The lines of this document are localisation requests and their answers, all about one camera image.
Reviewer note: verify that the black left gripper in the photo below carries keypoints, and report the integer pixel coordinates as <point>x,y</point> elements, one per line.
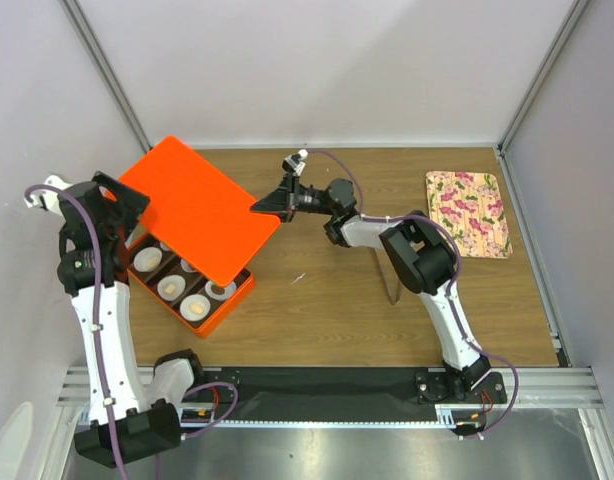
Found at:
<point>129,203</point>

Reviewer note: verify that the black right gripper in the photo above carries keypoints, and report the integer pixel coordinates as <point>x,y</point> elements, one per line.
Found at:
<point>281,201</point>

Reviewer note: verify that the pale round chocolate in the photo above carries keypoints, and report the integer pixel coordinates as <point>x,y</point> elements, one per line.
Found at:
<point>151,262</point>

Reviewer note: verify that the orange tray lid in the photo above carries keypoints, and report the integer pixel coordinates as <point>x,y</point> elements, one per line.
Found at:
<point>198,211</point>

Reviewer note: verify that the dark round chocolate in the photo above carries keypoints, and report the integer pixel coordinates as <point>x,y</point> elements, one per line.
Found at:
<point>218,290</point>

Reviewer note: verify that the metal tongs with red grip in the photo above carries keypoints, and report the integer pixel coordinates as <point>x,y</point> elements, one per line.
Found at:
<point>391,284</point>

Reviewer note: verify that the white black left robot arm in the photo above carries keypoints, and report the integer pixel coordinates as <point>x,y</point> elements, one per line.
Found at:
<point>129,421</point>

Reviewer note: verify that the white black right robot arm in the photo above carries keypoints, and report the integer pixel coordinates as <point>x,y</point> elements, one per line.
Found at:
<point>425,262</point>

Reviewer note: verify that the orange chocolate box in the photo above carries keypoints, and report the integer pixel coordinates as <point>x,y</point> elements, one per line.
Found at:
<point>195,284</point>

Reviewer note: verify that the floral patterned tray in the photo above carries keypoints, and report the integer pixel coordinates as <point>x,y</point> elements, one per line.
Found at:
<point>469,206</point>

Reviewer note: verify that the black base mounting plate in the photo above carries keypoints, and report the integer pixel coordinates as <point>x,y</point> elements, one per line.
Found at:
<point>424,385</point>

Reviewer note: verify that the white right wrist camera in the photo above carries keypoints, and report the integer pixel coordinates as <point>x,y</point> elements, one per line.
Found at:
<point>295,163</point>

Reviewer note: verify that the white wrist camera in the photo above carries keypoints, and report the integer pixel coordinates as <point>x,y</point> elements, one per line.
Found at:
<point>295,163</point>
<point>45,196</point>

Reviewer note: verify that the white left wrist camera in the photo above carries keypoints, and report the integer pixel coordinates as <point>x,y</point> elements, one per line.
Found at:
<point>45,196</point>

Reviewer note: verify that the aluminium frame post left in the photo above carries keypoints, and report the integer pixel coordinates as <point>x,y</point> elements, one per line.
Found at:
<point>83,28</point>

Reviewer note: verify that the aluminium frame post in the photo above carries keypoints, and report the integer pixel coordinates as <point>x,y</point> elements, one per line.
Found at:
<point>83,28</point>
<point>556,48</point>

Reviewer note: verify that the aluminium frame post right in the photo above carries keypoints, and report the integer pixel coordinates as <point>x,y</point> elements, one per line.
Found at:
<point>556,48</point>

